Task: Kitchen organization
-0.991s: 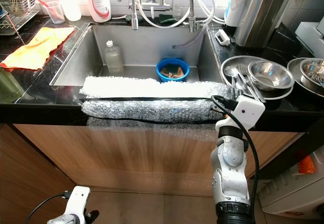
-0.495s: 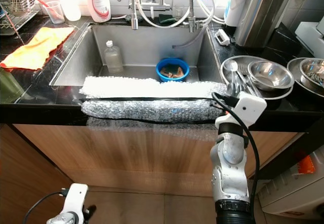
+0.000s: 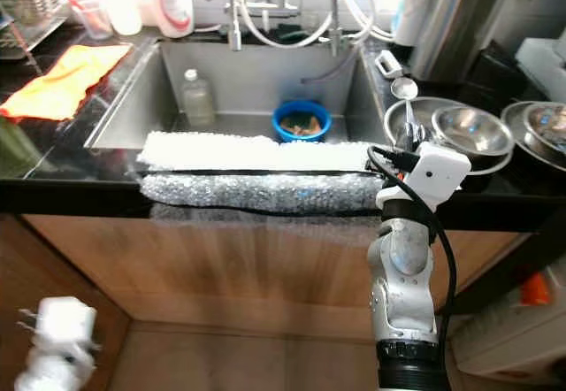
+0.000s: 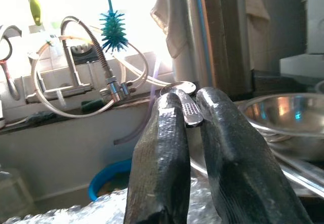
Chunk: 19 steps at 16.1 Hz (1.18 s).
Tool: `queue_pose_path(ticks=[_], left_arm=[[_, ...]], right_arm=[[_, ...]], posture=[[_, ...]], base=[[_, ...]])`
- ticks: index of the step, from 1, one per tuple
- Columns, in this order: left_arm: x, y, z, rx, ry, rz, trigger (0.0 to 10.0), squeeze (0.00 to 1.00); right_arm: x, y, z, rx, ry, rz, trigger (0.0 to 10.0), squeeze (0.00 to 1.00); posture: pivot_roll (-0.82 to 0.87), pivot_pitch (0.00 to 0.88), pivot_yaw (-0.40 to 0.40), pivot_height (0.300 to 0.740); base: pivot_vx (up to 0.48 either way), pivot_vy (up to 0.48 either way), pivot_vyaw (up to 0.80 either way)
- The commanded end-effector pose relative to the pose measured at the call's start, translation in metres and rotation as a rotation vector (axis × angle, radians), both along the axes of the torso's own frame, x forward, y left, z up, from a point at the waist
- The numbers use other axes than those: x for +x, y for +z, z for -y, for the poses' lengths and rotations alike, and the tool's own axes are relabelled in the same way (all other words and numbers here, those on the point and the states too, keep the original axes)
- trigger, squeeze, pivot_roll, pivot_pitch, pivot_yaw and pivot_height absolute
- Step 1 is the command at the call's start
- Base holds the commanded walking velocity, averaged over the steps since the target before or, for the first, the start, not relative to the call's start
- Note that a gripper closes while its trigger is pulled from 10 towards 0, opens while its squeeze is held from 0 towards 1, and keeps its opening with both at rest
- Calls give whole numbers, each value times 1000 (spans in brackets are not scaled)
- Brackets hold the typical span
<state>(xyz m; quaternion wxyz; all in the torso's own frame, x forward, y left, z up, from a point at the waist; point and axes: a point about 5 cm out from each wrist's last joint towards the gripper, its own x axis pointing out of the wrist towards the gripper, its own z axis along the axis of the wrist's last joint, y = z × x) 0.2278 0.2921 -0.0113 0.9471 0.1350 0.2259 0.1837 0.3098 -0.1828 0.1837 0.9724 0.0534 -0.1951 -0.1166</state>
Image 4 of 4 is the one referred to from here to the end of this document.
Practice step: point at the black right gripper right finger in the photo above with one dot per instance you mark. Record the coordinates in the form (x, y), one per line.
(240, 170)

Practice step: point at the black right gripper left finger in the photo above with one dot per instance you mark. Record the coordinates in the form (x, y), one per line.
(159, 158)

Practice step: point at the steel kitchen sink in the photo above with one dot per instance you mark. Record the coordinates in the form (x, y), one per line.
(63, 145)

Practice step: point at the brown sponge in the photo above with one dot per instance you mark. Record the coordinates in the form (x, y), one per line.
(114, 183)

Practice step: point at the blue plastic bowl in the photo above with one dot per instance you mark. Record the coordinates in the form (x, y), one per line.
(101, 176)

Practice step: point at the small steel bowl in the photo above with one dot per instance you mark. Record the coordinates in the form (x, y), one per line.
(278, 112)

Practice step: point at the white plastic tube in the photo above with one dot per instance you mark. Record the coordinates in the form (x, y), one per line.
(157, 78)
(73, 116)

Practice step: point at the green sponge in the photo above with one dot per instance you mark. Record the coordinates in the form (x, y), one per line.
(92, 106)

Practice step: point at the white filter cylinder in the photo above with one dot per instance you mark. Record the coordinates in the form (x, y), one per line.
(178, 69)

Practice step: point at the clear bubble wrap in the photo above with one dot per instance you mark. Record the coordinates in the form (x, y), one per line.
(63, 214)

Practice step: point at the dark scrubber pad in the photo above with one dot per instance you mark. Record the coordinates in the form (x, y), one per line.
(43, 116)

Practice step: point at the tall steel cylinder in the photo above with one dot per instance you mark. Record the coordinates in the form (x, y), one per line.
(217, 44)

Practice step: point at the black plastic holder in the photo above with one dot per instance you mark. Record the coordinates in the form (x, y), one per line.
(84, 53)

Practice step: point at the teal bottle brush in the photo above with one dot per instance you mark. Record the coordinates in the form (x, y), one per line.
(114, 31)

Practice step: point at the clear glass bottle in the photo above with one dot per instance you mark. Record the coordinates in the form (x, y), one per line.
(12, 188)

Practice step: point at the silver spring neck faucet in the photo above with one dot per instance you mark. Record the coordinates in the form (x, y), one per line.
(10, 30)

